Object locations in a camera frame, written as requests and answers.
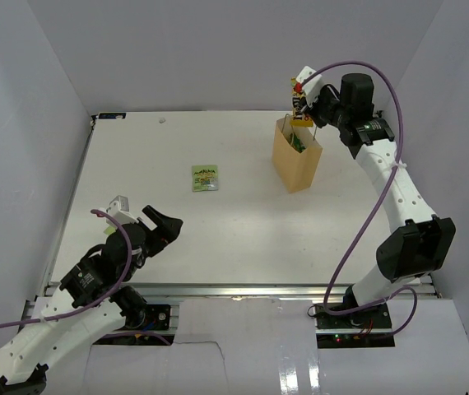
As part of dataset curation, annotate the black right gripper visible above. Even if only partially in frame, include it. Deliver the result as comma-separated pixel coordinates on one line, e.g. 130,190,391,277
300,85,350,129

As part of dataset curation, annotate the yellow m&m's candy bag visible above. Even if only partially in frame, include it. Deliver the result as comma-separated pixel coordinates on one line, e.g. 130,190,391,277
290,78,313,128

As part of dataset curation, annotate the green yellow chip bag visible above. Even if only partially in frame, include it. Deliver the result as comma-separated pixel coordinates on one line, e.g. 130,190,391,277
287,132,305,153

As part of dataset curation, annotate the brown paper bag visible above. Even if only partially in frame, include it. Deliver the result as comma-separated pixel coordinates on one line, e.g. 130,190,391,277
272,114,323,193

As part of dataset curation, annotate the green snack packet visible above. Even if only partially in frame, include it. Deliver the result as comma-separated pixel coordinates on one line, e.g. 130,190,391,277
104,225,116,235
191,165,219,193

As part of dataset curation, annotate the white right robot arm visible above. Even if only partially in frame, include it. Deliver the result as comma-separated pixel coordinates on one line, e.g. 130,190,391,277
295,67,456,328

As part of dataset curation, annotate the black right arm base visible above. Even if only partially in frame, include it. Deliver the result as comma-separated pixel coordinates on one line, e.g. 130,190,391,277
307,304,395,349

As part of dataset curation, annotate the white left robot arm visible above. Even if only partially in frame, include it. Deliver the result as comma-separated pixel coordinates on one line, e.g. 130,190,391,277
0,205,183,394

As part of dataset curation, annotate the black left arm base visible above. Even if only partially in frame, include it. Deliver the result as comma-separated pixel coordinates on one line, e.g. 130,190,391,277
109,286,171,331

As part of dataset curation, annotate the left blue table label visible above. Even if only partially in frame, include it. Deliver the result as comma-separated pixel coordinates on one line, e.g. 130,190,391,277
97,112,127,119

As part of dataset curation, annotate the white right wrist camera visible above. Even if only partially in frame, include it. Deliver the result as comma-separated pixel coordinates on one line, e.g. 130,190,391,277
293,66,323,107

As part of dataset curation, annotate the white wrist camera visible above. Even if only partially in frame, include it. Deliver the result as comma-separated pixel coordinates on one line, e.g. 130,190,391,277
293,66,323,107
99,195,137,225

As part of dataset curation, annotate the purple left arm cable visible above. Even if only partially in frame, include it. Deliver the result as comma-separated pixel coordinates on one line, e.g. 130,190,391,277
0,208,175,382

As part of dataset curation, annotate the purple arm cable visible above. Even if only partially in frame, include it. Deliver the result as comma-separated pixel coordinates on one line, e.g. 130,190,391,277
307,60,419,339
0,208,175,382

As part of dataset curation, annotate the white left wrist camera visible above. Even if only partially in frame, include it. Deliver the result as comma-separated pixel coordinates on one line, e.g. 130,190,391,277
99,195,137,225

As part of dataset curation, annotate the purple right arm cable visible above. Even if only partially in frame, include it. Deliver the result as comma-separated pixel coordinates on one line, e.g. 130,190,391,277
307,60,419,339

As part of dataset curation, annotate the aluminium front rail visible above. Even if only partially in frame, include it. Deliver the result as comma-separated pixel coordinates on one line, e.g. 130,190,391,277
44,283,437,299

